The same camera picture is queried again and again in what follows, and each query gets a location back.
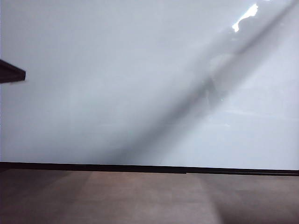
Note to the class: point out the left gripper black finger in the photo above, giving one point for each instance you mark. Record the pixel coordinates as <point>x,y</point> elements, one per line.
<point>11,72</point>

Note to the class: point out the white glossy whiteboard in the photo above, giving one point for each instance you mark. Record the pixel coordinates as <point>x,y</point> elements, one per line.
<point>116,81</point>

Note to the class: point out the black whiteboard frame rail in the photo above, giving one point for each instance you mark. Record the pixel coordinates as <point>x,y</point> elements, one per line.
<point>140,168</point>

